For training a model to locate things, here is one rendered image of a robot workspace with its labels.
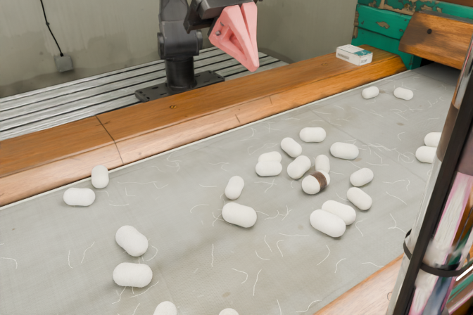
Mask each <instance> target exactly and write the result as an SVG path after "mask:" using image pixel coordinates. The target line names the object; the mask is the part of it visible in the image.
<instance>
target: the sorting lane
mask: <svg viewBox="0 0 473 315"><path fill-rule="evenodd" d="M371 86H375V87H377V88H378V90H379V93H378V95H377V96H375V97H372V98H369V99H366V98H363V97H362V91H363V90H364V89H366V88H370V87H371ZM399 87H400V88H403V89H408V90H411V91H412V92H413V97H412V98H411V99H410V100H405V99H402V98H397V97H395V95H394V91H395V89H397V88H399ZM455 88H456V86H453V85H450V84H446V83H444V82H441V81H438V80H436V79H432V78H431V77H427V76H424V75H421V74H419V73H416V72H413V71H411V70H407V71H405V72H401V73H399V74H397V75H393V76H390V77H387V78H384V79H381V80H378V81H375V82H372V83H369V84H366V85H363V86H359V87H357V88H354V89H351V90H348V91H345V92H342V93H339V94H336V95H333V96H330V97H328V98H324V99H322V100H319V101H315V102H313V103H309V104H307V105H303V106H301V107H298V108H294V109H292V110H288V111H286V112H282V113H280V114H277V115H273V116H271V117H267V118H265V119H262V120H259V121H257V122H253V123H250V124H247V125H244V126H242V127H238V128H236V129H232V130H229V131H226V132H223V133H221V134H217V135H214V136H211V137H208V138H206V139H202V140H200V141H196V142H193V143H190V144H188V145H185V146H182V147H179V148H176V149H173V150H169V151H167V152H164V153H161V154H158V155H154V156H152V157H148V158H146V159H143V160H140V161H137V162H133V163H131V164H128V165H125V166H123V167H119V168H117V169H113V170H111V171H108V178H109V182H108V185H107V186H106V187H104V188H96V187H94V186H93V184H92V178H91V177H89V178H87V179H83V180H81V181H77V182H75V183H72V184H68V185H66V186H62V187H60V188H56V189H54V190H52V191H48V192H45V193H42V194H39V195H36V196H33V197H31V198H27V199H24V200H21V201H18V202H15V203H12V204H10V205H6V206H3V207H0V315H153V314H154V311H155V310H156V307H157V306H158V305H159V304H160V303H161V302H166V301H167V302H171V303H173V304H174V305H175V307H176V309H177V315H219V314H220V312H221V311H222V310H224V309H227V308H230V309H234V310H235V311H236V312H237V313H238V314H239V315H312V314H314V313H315V312H316V311H318V310H319V309H321V308H323V307H324V306H325V305H327V304H329V303H330V302H331V301H333V300H335V299H336V298H337V297H339V296H340V295H342V294H343V293H345V292H346V291H347V290H349V289H351V288H352V287H353V286H355V285H357V284H358V283H359V282H361V281H363V280H364V279H366V278H367V277H368V276H370V275H371V274H373V273H374V272H376V271H377V270H379V269H380V268H382V267H383V266H385V265H386V264H388V263H389V262H391V261H392V260H393V259H395V258H397V257H398V256H399V255H401V254H403V253H404V249H403V243H404V240H405V243H406V246H407V244H408V240H409V237H410V235H409V236H408V237H407V238H406V239H405V236H406V233H407V232H408V231H409V230H410V229H411V228H412V226H413V224H414V221H415V217H416V214H417V211H418V207H419V205H420V201H421V198H422V194H423V192H424V187H425V185H426V182H427V178H428V176H429V172H430V169H431V165H432V163H428V162H421V161H419V160H418V159H417V157H416V151H417V149H418V148H420V147H422V146H426V144H425V142H424V138H425V136H426V135H427V134H429V133H432V132H442V130H443V126H444V124H445V121H446V117H447V114H448V110H449V107H450V104H451V101H452V98H453V94H454V91H455ZM306 127H312V128H315V127H320V128H323V129H324V130H325V132H326V137H325V139H324V140H323V141H321V142H305V141H303V140H301V138H300V132H301V130H302V129H304V128H306ZM285 138H291V139H293V140H294V141H295V142H296V143H298V144H299V145H300V146H301V148H302V152H301V154H300V155H299V156H301V155H304V156H306V157H308V158H309V160H310V163H311V165H310V169H309V170H308V171H306V172H305V173H304V174H303V176H302V177H300V178H298V179H293V178H291V177H290V176H289V175H288V172H287V167H288V166H289V164H290V163H292V162H293V161H294V160H295V159H296V158H297V157H291V156H290V155H289V154H288V153H287V152H285V151H284V150H283V149H282V147H281V142H282V140H283V139H285ZM336 142H341V143H349V144H353V145H355V146H356V147H357V148H358V151H359V153H358V156H357V157H356V158H355V159H352V160H348V159H343V158H339V157H335V156H333V155H332V153H331V151H330V148H331V146H332V145H333V144H334V143H336ZM273 151H276V152H278V153H279V154H280V155H281V157H282V160H281V162H280V164H281V165H282V170H281V172H280V173H279V174H278V175H275V176H260V175H259V174H258V173H257V172H256V165H257V164H258V158H259V157H260V155H262V154H264V153H270V152H273ZM318 155H326V156H327V157H328V158H329V166H330V170H329V172H328V175H329V178H330V181H329V184H328V185H327V187H326V188H324V189H322V190H321V191H320V192H318V193H315V194H308V193H306V192H305V191H304V190H303V188H302V181H303V180H304V178H306V177H307V175H309V174H311V173H313V172H315V171H316V170H315V159H316V157H317V156H318ZM362 168H368V169H370V170H371V171H372V172H373V179H372V180H371V181H370V182H368V183H366V184H364V185H362V186H354V185H353V184H352V183H351V181H350V177H351V174H352V173H354V172H356V171H358V170H360V169H362ZM233 176H240V177H241V178H242V179H243V180H244V187H243V188H242V190H241V194H240V196H239V197H238V198H237V199H234V200H232V199H229V198H228V197H227V196H226V195H225V189H226V187H227V184H228V183H229V180H230V179H231V178H232V177H233ZM353 187H356V188H359V189H360V190H361V191H363V192H364V193H366V194H368V196H369V197H371V199H372V206H371V207H370V208H369V209H367V210H361V209H359V208H358V207H357V206H356V205H354V204H353V203H352V202H351V201H350V200H349V199H348V198H347V192H348V190H349V189H350V188H353ZM69 188H89V189H91V190H93V192H94V194H95V200H94V202H93V203H92V204H90V205H88V206H84V205H68V204H67V203H66V202H65V201H64V199H63V194H64V193H65V192H66V191H67V190H68V189H69ZM328 200H334V201H336V202H338V203H341V204H344V205H348V206H350V207H352V208H353V209H354V210H355V214H356V217H355V221H354V222H353V223H352V224H349V225H346V230H345V231H344V233H343V234H342V235H341V236H339V237H332V236H329V235H327V234H326V233H323V232H321V231H319V230H317V229H315V228H314V227H313V226H312V225H311V223H310V215H311V214H312V213H313V212H314V211H315V210H321V209H322V206H323V204H324V203H325V202H327V201H328ZM227 203H237V204H240V205H244V206H247V207H251V208H253V209H254V210H255V212H256V215H257V219H256V222H255V224H254V225H252V226H250V227H247V228H246V227H242V226H239V225H237V224H232V223H229V222H227V221H225V220H224V218H223V216H222V209H223V207H224V206H225V205H226V204H227ZM122 226H133V227H134V228H135V229H136V230H138V232H140V233H141V234H142V235H144V236H145V237H146V239H147V241H148V248H147V250H146V252H145V253H144V254H142V255H140V256H138V257H135V256H132V255H130V254H128V253H127V251H126V250H125V249H124V248H123V247H121V246H120V245H118V243H117V241H116V239H115V235H116V233H117V231H118V229H119V228H121V227H122ZM121 263H133V264H146V265H147V266H149V267H150V268H151V270H152V279H151V282H150V283H149V284H148V285H146V286H144V287H141V288H140V287H134V286H122V285H118V284H117V283H116V282H115V281H114V279H113V271H114V269H115V268H116V266H117V265H119V264H121Z"/></svg>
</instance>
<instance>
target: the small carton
mask: <svg viewBox="0 0 473 315"><path fill-rule="evenodd" d="M372 54H373V52H371V51H367V50H365V49H361V48H358V47H356V46H353V45H350V44H348V45H345V46H340V47H337V49H336V57H337V58H340V59H342V60H345V61H348V62H349V63H352V64H355V65H358V66H360V65H364V64H367V63H371V62H372Z"/></svg>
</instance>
